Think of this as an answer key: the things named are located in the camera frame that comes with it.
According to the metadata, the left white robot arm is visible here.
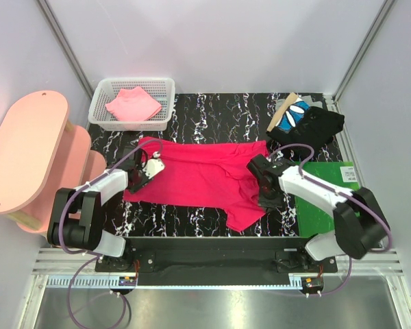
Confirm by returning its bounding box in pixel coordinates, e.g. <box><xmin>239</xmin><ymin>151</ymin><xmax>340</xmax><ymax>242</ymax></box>
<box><xmin>47</xmin><ymin>149</ymin><xmax>158</xmax><ymax>271</ymax></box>

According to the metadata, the black folded t-shirt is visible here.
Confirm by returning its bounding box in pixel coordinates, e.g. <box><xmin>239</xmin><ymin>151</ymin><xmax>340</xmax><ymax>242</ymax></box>
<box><xmin>266</xmin><ymin>106</ymin><xmax>345</xmax><ymax>153</ymax></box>

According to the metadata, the grey folded t-shirt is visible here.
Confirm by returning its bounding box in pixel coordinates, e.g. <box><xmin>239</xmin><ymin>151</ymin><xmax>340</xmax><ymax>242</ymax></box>
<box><xmin>275</xmin><ymin>95</ymin><xmax>324</xmax><ymax>110</ymax></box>

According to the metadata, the light pink folded t-shirt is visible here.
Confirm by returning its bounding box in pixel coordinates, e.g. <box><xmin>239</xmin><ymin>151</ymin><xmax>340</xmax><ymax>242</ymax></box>
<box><xmin>105</xmin><ymin>86</ymin><xmax>162</xmax><ymax>121</ymax></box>

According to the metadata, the crimson red t-shirt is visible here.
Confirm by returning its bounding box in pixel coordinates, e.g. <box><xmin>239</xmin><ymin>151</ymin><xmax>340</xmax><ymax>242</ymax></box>
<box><xmin>123</xmin><ymin>137</ymin><xmax>268</xmax><ymax>232</ymax></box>

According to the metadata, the blue white graphic t-shirt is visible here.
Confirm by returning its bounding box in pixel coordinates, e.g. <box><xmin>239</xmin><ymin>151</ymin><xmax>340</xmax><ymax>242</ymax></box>
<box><xmin>276</xmin><ymin>99</ymin><xmax>310</xmax><ymax>133</ymax></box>

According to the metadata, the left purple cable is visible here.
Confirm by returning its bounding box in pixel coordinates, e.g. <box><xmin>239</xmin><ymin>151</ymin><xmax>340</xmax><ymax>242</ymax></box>
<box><xmin>57</xmin><ymin>138</ymin><xmax>164</xmax><ymax>326</ymax></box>

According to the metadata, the aluminium rail frame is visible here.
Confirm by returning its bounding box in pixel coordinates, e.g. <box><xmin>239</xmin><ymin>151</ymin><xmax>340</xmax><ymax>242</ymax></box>
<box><xmin>17</xmin><ymin>240</ymin><xmax>411</xmax><ymax>328</ymax></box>

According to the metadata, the white plastic mesh basket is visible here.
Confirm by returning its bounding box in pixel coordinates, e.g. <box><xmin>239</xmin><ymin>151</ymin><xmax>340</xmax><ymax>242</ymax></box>
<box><xmin>88</xmin><ymin>77</ymin><xmax>175</xmax><ymax>132</ymax></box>

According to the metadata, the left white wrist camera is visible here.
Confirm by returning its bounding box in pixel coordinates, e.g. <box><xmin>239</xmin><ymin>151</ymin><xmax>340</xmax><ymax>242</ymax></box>
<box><xmin>143</xmin><ymin>158</ymin><xmax>165</xmax><ymax>180</ymax></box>

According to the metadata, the pink three-tier wooden shelf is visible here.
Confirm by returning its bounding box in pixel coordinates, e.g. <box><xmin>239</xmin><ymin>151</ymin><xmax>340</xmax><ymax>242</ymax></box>
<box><xmin>0</xmin><ymin>90</ymin><xmax>107</xmax><ymax>236</ymax></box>

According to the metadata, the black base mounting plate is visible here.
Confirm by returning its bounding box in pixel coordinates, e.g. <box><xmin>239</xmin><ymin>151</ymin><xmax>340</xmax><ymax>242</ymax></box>
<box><xmin>95</xmin><ymin>236</ymin><xmax>338</xmax><ymax>289</ymax></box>

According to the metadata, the green cutting mat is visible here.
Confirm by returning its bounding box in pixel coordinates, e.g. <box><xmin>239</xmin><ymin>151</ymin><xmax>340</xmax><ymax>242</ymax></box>
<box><xmin>290</xmin><ymin>160</ymin><xmax>362</xmax><ymax>237</ymax></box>

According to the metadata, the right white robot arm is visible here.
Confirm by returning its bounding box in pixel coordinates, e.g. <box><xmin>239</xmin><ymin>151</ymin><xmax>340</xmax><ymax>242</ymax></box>
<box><xmin>247</xmin><ymin>154</ymin><xmax>392</xmax><ymax>272</ymax></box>

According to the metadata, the white slotted cable duct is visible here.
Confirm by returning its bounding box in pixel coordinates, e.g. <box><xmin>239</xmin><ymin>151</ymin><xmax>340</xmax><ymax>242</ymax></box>
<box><xmin>47</xmin><ymin>275</ymin><xmax>137</xmax><ymax>289</ymax></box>

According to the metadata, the tan folded t-shirt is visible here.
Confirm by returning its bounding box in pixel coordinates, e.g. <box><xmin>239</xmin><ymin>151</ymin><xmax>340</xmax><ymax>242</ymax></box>
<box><xmin>266</xmin><ymin>93</ymin><xmax>299</xmax><ymax>132</ymax></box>

